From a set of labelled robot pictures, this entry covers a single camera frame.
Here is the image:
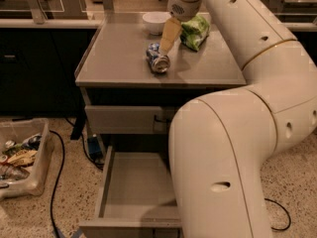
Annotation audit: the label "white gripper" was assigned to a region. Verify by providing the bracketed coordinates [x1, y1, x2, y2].
[159, 0, 201, 56]

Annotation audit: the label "blue pepsi can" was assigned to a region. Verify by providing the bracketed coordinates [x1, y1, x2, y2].
[146, 43, 170, 73]

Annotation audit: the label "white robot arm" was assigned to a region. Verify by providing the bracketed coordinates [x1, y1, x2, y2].
[167, 0, 317, 238]

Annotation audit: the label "grey drawer cabinet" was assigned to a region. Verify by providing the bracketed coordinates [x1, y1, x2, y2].
[73, 11, 247, 238]

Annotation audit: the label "closed top drawer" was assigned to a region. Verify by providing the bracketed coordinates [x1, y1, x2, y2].
[85, 105, 176, 134]

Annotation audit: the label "open middle drawer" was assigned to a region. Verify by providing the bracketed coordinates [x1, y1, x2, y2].
[80, 148, 183, 238]

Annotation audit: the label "white ceramic bowl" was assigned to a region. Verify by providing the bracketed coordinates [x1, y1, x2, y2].
[143, 11, 170, 36]

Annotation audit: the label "green chip bag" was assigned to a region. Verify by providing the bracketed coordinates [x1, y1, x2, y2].
[180, 15, 210, 52]

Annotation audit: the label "blue power adapter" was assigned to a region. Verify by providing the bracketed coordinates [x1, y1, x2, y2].
[87, 137, 102, 160]

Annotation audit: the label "clear plastic bin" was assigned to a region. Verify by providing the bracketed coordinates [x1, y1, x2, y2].
[0, 118, 53, 200]

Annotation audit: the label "snack items in bin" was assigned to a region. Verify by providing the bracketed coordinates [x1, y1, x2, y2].
[0, 134, 42, 180]

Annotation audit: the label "black floor cable left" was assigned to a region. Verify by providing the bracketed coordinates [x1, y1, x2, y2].
[49, 117, 105, 238]

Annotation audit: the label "black floor cable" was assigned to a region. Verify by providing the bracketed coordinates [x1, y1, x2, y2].
[49, 117, 105, 238]
[264, 197, 292, 232]

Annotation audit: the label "black floor cable right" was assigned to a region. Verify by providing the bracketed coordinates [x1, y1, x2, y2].
[264, 197, 292, 232]

